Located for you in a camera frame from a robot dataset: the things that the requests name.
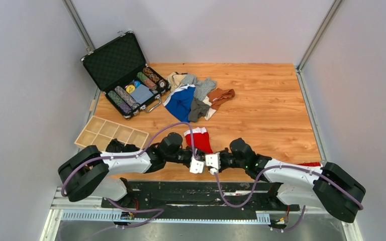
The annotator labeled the red underwear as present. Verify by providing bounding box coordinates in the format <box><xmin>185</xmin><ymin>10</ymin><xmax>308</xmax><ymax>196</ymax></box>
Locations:
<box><xmin>183</xmin><ymin>127</ymin><xmax>214</xmax><ymax>154</ymax></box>

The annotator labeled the black pinstriped underwear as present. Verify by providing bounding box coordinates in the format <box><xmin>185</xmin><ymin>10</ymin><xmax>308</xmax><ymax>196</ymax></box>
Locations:
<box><xmin>105</xmin><ymin>139</ymin><xmax>126</xmax><ymax>153</ymax></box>

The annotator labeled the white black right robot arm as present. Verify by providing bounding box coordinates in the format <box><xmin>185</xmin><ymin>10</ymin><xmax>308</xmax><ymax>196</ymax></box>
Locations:
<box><xmin>206</xmin><ymin>138</ymin><xmax>366</xmax><ymax>223</ymax></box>

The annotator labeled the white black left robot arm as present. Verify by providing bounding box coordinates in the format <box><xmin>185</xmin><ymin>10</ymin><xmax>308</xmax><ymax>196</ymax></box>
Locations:
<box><xmin>58</xmin><ymin>133</ymin><xmax>205</xmax><ymax>207</ymax></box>

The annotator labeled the grey-green underwear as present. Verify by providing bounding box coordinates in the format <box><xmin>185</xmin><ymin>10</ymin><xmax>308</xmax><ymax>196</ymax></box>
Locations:
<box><xmin>187</xmin><ymin>98</ymin><xmax>210</xmax><ymax>123</ymax></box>

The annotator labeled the blue underwear white waistband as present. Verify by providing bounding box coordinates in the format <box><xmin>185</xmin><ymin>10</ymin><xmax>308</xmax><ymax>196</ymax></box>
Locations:
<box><xmin>163</xmin><ymin>84</ymin><xmax>196</xmax><ymax>122</ymax></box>

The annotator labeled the rolled black underwear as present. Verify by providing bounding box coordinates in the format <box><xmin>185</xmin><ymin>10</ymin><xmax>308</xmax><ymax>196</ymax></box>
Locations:
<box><xmin>122</xmin><ymin>144</ymin><xmax>140</xmax><ymax>153</ymax></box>

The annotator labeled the brown underwear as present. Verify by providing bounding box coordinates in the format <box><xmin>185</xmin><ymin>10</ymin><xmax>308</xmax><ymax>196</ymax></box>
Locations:
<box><xmin>208</xmin><ymin>88</ymin><xmax>235</xmax><ymax>110</ymax></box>

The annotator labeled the grey striped underwear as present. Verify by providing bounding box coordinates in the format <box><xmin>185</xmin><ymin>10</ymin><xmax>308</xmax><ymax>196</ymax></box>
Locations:
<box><xmin>179</xmin><ymin>74</ymin><xmax>217</xmax><ymax>101</ymax></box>

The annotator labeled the beige underwear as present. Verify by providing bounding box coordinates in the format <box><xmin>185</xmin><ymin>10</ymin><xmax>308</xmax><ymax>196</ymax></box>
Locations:
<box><xmin>166</xmin><ymin>72</ymin><xmax>186</xmax><ymax>92</ymax></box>

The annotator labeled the red glitter lint roller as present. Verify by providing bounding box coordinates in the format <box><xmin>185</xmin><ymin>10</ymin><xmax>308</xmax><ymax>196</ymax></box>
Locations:
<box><xmin>298</xmin><ymin>162</ymin><xmax>322</xmax><ymax>167</ymax></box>

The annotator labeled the wooden compartment tray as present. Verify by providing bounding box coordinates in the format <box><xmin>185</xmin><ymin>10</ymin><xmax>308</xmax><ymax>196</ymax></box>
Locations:
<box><xmin>74</xmin><ymin>115</ymin><xmax>149</xmax><ymax>151</ymax></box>

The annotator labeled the black aluminium poker chip case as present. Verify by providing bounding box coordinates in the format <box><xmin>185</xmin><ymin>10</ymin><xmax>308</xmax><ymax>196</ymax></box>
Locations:
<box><xmin>81</xmin><ymin>31</ymin><xmax>171</xmax><ymax>119</ymax></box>

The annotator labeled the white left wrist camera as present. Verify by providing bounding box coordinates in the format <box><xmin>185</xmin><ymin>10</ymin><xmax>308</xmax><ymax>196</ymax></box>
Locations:
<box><xmin>189</xmin><ymin>157</ymin><xmax>205</xmax><ymax>174</ymax></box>

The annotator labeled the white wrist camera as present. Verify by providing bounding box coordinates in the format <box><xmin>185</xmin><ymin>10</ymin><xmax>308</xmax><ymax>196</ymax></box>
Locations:
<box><xmin>189</xmin><ymin>157</ymin><xmax>205</xmax><ymax>174</ymax></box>
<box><xmin>205</xmin><ymin>153</ymin><xmax>221</xmax><ymax>175</ymax></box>

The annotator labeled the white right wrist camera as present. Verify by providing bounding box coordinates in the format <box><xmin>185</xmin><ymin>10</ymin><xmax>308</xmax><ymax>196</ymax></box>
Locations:
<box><xmin>205</xmin><ymin>153</ymin><xmax>221</xmax><ymax>175</ymax></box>

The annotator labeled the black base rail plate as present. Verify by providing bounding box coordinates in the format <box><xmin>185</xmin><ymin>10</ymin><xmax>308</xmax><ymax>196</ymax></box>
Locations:
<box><xmin>117</xmin><ymin>180</ymin><xmax>301</xmax><ymax>220</ymax></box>

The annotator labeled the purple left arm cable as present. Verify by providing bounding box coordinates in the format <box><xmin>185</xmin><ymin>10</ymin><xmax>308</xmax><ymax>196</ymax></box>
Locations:
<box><xmin>60</xmin><ymin>122</ymin><xmax>198</xmax><ymax>230</ymax></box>

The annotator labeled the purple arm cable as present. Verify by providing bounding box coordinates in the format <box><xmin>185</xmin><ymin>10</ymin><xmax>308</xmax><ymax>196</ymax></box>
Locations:
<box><xmin>213</xmin><ymin>165</ymin><xmax>364</xmax><ymax>233</ymax></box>
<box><xmin>60</xmin><ymin>122</ymin><xmax>198</xmax><ymax>230</ymax></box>

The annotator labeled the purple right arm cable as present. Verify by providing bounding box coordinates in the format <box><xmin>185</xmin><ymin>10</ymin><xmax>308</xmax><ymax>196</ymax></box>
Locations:
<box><xmin>213</xmin><ymin>165</ymin><xmax>364</xmax><ymax>233</ymax></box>

